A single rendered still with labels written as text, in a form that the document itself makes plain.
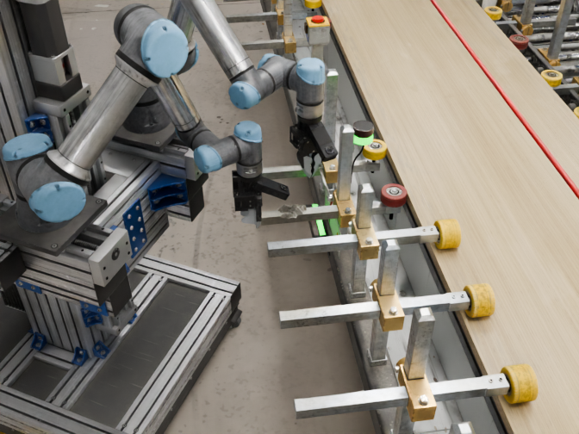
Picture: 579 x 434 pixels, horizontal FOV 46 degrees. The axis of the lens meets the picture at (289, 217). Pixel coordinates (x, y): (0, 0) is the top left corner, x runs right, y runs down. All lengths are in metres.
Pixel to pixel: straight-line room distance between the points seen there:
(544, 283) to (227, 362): 1.36
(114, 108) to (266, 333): 1.51
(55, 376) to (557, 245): 1.72
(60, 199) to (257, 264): 1.65
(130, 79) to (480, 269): 1.02
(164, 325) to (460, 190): 1.22
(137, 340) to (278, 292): 0.71
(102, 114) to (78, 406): 1.20
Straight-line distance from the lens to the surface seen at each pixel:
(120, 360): 2.58
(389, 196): 2.07
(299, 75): 1.82
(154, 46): 1.55
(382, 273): 1.62
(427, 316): 1.39
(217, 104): 4.30
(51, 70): 1.90
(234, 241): 3.26
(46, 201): 1.62
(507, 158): 2.33
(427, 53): 2.92
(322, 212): 2.07
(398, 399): 1.51
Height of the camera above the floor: 2.18
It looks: 40 degrees down
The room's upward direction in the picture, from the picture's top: straight up
